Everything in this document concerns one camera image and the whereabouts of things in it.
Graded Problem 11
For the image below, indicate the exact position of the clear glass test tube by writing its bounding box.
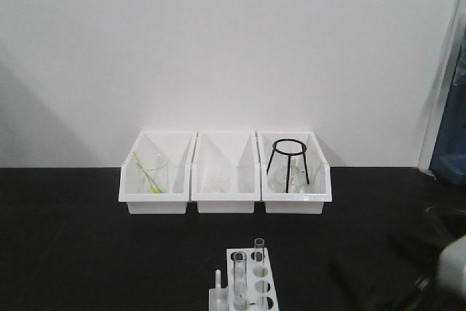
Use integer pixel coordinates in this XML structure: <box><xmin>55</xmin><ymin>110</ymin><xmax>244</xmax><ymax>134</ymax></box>
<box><xmin>253</xmin><ymin>237</ymin><xmax>265</xmax><ymax>264</ymax></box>
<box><xmin>234</xmin><ymin>251</ymin><xmax>248</xmax><ymax>310</ymax></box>

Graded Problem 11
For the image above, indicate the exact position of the clear glass flask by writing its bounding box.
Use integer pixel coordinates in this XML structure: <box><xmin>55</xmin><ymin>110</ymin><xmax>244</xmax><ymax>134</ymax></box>
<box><xmin>269</xmin><ymin>165</ymin><xmax>307</xmax><ymax>193</ymax></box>

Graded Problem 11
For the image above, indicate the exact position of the white middle storage bin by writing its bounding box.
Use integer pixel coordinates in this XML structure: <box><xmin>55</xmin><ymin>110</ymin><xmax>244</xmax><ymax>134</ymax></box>
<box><xmin>191</xmin><ymin>131</ymin><xmax>261</xmax><ymax>214</ymax></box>

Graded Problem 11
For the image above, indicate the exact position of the small clear glass beaker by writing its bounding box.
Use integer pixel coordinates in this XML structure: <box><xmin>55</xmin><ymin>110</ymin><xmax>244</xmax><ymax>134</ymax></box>
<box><xmin>210</xmin><ymin>170</ymin><xmax>230</xmax><ymax>193</ymax></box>

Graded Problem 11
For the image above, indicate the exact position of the white test tube rack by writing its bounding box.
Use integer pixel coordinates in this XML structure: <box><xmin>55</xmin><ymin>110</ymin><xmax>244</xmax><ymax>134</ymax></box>
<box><xmin>208</xmin><ymin>248</ymin><xmax>279</xmax><ymax>310</ymax></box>

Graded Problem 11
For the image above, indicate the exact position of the white left storage bin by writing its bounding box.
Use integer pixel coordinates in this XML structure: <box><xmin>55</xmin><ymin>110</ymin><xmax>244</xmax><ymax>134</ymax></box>
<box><xmin>119</xmin><ymin>130</ymin><xmax>197</xmax><ymax>214</ymax></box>

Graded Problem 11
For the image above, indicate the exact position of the yellow green plastic straw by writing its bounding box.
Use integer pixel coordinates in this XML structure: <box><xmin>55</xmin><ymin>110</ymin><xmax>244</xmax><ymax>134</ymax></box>
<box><xmin>133</xmin><ymin>151</ymin><xmax>164</xmax><ymax>194</ymax></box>

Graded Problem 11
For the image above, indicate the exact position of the black lab sink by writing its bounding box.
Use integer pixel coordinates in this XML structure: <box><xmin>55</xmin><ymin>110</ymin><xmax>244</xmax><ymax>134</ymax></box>
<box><xmin>424</xmin><ymin>205</ymin><xmax>465</xmax><ymax>248</ymax></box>

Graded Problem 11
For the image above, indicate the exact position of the white right storage bin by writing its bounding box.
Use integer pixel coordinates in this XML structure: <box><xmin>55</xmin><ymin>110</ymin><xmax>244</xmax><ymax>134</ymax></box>
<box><xmin>257</xmin><ymin>131</ymin><xmax>332</xmax><ymax>214</ymax></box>

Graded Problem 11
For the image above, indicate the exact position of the white storage bin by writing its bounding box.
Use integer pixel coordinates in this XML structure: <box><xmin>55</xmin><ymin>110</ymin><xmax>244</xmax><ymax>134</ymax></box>
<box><xmin>257</xmin><ymin>131</ymin><xmax>332</xmax><ymax>214</ymax></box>
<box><xmin>119</xmin><ymin>130</ymin><xmax>197</xmax><ymax>214</ymax></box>
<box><xmin>191</xmin><ymin>131</ymin><xmax>261</xmax><ymax>214</ymax></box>

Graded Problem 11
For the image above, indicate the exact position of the black metal tripod stand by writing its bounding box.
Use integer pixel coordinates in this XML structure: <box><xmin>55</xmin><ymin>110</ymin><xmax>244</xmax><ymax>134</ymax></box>
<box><xmin>266</xmin><ymin>138</ymin><xmax>310</xmax><ymax>185</ymax></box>

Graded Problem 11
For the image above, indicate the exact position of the blue-grey pegboard drying rack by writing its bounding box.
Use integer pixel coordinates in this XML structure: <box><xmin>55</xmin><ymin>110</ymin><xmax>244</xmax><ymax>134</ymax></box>
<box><xmin>430</xmin><ymin>34</ymin><xmax>465</xmax><ymax>185</ymax></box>

